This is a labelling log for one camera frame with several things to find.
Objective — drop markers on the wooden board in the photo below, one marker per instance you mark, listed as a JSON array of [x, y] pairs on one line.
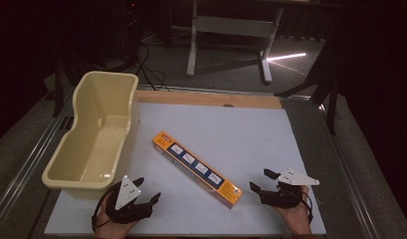
[[204, 99]]

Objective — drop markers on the person's left hand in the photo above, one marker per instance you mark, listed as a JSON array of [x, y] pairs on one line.
[[111, 229]]

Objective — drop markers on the cream plastic bin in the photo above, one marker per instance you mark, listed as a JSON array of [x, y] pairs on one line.
[[91, 149]]

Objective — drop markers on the white metal table frame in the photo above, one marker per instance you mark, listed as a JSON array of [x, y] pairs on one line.
[[236, 26]]

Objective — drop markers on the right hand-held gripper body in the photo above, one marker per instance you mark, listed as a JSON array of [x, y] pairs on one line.
[[284, 197]]

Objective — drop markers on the metal rail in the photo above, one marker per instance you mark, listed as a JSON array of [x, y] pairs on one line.
[[348, 172], [28, 166]]

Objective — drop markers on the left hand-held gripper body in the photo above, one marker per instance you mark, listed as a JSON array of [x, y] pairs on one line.
[[127, 192]]

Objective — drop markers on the person's right hand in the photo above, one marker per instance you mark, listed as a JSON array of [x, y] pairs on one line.
[[299, 219]]

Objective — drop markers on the long orange cardboard box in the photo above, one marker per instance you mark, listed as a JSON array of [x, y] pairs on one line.
[[197, 167]]

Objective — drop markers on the black tripod stand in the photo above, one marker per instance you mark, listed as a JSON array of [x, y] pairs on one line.
[[323, 83]]

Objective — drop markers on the white table sheet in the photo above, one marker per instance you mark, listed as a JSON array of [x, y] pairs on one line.
[[244, 142]]

